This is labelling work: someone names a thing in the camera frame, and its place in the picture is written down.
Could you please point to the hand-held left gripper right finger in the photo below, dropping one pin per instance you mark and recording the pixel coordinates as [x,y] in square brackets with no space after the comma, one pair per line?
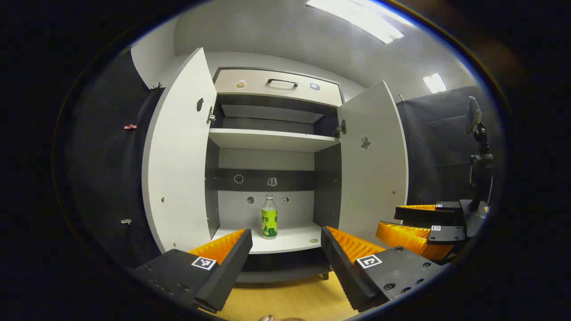
[341,272]

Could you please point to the white cabinet shelf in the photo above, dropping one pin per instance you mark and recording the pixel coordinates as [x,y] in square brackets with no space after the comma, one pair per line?
[272,139]

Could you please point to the black cloth clip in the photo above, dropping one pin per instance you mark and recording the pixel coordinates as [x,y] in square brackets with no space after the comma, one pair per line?
[155,87]

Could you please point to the black backdrop cloth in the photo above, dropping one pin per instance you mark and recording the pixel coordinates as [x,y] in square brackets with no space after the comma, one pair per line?
[102,169]
[437,151]

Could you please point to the white and grey cabinet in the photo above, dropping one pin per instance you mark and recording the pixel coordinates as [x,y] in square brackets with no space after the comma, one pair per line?
[267,158]

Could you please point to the metal door hinge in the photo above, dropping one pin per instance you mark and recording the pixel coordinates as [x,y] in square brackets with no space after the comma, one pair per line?
[341,128]
[210,117]

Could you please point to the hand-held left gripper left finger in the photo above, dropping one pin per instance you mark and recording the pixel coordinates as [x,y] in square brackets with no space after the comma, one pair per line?
[232,272]

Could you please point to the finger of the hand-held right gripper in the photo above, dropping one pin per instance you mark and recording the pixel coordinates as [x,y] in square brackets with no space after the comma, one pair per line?
[428,216]
[401,238]

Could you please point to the large ceiling light panel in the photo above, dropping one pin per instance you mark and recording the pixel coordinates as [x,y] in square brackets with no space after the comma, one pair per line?
[357,20]

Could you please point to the green label bottle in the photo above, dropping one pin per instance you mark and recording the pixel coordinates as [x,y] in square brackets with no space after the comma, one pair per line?
[269,223]

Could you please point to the small ceiling light panel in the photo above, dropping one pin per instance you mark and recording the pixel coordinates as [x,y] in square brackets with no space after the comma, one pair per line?
[435,83]

